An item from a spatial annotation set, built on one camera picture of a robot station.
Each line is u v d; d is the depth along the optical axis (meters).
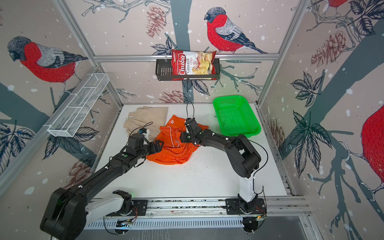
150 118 1.08
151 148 0.76
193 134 0.74
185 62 0.88
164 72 0.94
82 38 0.83
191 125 0.74
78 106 0.78
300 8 0.73
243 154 0.50
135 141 0.65
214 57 0.88
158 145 0.78
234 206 0.73
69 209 0.39
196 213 0.73
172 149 0.88
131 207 0.71
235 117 1.13
